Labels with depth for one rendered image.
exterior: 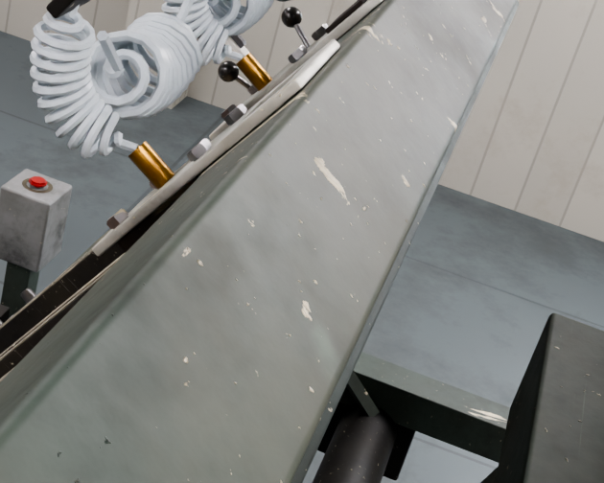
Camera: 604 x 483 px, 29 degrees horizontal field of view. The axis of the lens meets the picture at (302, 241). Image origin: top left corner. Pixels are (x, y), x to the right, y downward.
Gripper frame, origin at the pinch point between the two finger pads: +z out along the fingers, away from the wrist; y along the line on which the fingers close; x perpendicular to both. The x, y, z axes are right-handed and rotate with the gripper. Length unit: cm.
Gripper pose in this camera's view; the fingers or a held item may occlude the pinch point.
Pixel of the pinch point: (239, 50)
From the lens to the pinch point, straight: 221.7
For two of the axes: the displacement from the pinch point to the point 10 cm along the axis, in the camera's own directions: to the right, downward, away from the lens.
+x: -2.6, 4.0, -8.8
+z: 6.5, 7.5, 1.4
